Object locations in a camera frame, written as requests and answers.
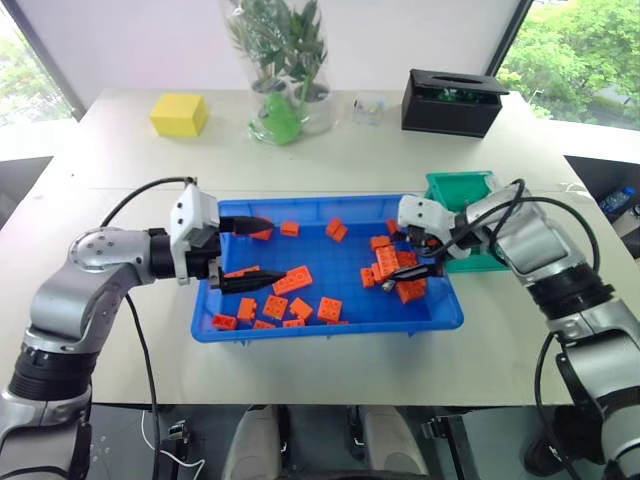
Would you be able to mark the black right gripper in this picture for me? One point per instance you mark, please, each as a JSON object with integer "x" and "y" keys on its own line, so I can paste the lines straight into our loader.
{"x": 425, "y": 242}

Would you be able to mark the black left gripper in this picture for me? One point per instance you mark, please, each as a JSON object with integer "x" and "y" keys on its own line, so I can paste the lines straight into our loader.
{"x": 202, "y": 260}

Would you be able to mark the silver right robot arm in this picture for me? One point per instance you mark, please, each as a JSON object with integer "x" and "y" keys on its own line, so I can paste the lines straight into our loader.
{"x": 540, "y": 240}

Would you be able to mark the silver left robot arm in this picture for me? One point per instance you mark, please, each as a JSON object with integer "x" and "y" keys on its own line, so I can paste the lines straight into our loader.
{"x": 95, "y": 280}

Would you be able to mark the green plastic bin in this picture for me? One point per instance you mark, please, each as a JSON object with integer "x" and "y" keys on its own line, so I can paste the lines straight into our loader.
{"x": 452, "y": 192}

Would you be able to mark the blue plastic bin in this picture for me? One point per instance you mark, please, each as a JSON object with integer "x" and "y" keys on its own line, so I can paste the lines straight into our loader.
{"x": 330, "y": 265}

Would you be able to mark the large orange building brick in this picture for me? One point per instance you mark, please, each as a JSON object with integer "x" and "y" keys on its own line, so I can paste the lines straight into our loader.
{"x": 293, "y": 280}

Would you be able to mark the green plastic wrap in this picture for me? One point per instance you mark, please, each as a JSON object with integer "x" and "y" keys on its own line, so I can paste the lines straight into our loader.
{"x": 280, "y": 117}

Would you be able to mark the black tissue box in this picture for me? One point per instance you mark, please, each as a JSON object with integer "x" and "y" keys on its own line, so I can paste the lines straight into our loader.
{"x": 450, "y": 112}

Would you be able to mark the small clear plastic box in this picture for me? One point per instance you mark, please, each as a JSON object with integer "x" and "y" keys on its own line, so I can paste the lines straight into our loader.
{"x": 369, "y": 110}

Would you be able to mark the yellow box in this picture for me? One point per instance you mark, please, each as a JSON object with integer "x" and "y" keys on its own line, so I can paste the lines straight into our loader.
{"x": 177, "y": 115}

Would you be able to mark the grey rounded robot leg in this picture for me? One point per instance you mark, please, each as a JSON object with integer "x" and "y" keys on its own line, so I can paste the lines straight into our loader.
{"x": 252, "y": 445}
{"x": 392, "y": 440}

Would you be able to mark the dark side table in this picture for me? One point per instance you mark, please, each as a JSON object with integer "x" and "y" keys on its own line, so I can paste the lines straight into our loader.
{"x": 600, "y": 175}

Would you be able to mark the clear water bottle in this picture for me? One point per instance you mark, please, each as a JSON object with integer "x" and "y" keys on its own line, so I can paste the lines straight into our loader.
{"x": 616, "y": 199}

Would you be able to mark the green leafy plant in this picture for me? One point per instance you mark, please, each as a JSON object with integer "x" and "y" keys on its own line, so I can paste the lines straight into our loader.
{"x": 285, "y": 35}

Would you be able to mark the black rounded floor object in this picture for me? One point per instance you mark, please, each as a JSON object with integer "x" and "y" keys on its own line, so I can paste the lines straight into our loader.
{"x": 560, "y": 445}

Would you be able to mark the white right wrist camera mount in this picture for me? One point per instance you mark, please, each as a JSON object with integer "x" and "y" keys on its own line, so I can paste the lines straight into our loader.
{"x": 425, "y": 212}

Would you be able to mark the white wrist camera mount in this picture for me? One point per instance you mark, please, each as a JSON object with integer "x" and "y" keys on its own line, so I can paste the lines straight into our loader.
{"x": 425, "y": 212}
{"x": 192, "y": 215}

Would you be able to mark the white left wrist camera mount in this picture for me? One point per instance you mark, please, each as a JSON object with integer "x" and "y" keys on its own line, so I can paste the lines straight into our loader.
{"x": 192, "y": 215}

